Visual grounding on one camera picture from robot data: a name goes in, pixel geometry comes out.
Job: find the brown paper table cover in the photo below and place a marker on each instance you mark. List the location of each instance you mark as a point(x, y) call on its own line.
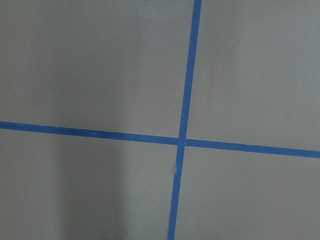
point(159, 119)

